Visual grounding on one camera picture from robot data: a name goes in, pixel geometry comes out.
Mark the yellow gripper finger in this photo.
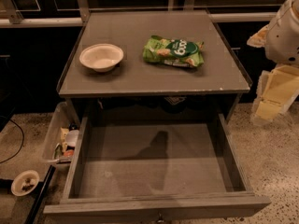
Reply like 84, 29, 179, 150
247, 25, 268, 48
251, 64, 299, 124

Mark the green rice chip bag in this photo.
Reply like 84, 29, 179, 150
143, 35, 204, 68

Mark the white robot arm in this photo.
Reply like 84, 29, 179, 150
247, 0, 299, 126

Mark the open grey top drawer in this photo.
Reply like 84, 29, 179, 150
44, 113, 270, 224

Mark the grey cabinet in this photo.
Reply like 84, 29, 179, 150
56, 9, 253, 125

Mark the white bowl on cabinet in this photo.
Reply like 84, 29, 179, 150
79, 44, 123, 73

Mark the white round lid in bin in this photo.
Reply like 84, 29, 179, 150
65, 130, 79, 147

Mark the yellow packet in bin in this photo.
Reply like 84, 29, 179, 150
61, 128, 69, 152

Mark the clear plastic bin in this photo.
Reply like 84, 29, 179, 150
41, 102, 79, 168

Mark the black bar on floor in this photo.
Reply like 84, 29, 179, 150
24, 165, 56, 224

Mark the white bowl on floor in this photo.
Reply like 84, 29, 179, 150
11, 170, 40, 197

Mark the metal railing frame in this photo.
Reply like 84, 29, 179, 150
0, 0, 287, 27

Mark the black cable on floor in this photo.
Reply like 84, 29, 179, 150
0, 115, 25, 164

